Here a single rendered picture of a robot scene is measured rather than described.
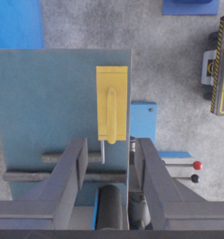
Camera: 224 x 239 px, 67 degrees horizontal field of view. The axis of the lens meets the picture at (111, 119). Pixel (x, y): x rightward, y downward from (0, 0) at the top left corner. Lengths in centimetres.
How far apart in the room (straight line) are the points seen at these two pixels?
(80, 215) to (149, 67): 128
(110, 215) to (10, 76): 48
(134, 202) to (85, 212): 20
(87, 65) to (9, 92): 24
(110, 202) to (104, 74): 38
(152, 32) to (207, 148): 123
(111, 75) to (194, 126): 154
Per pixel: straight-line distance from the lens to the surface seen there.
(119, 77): 34
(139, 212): 80
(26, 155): 63
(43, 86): 54
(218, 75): 145
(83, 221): 65
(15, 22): 129
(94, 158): 54
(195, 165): 75
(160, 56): 162
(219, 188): 231
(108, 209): 55
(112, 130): 23
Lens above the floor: 156
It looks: 73 degrees down
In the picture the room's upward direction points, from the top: 179 degrees counter-clockwise
